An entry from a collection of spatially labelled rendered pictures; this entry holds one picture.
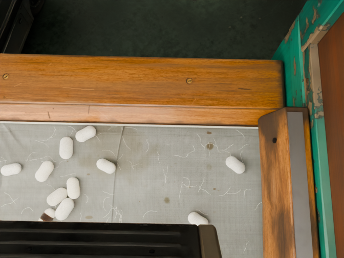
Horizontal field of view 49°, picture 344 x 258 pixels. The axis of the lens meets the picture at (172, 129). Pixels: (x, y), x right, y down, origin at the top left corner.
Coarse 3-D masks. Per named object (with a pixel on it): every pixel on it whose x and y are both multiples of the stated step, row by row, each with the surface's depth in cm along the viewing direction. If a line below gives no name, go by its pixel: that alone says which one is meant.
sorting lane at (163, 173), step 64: (0, 128) 65; (64, 128) 65; (128, 128) 65; (192, 128) 65; (256, 128) 65; (0, 192) 62; (128, 192) 62; (192, 192) 62; (256, 192) 62; (256, 256) 60
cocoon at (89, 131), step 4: (84, 128) 63; (88, 128) 63; (92, 128) 63; (80, 132) 63; (84, 132) 63; (88, 132) 63; (92, 132) 63; (76, 136) 63; (80, 136) 62; (84, 136) 63; (88, 136) 63; (92, 136) 63; (80, 140) 63; (84, 140) 63
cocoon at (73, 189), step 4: (68, 180) 61; (72, 180) 61; (76, 180) 61; (68, 184) 60; (72, 184) 60; (76, 184) 61; (68, 188) 60; (72, 188) 60; (76, 188) 60; (68, 192) 60; (72, 192) 60; (76, 192) 60; (72, 196) 60; (76, 196) 60
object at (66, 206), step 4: (64, 200) 60; (68, 200) 60; (72, 200) 60; (60, 204) 60; (64, 204) 59; (68, 204) 59; (72, 204) 60; (60, 208) 59; (64, 208) 59; (68, 208) 59; (72, 208) 60; (56, 212) 59; (60, 212) 59; (64, 212) 59; (68, 212) 60; (56, 216) 59; (60, 216) 59; (64, 216) 59
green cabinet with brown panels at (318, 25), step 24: (312, 0) 54; (336, 0) 46; (312, 24) 53; (336, 24) 49; (312, 48) 55; (336, 48) 48; (312, 72) 54; (336, 72) 48; (312, 96) 53; (336, 96) 48; (312, 120) 53; (336, 120) 48; (312, 144) 53; (336, 144) 48; (336, 168) 48; (336, 192) 48; (336, 216) 47; (336, 240) 47
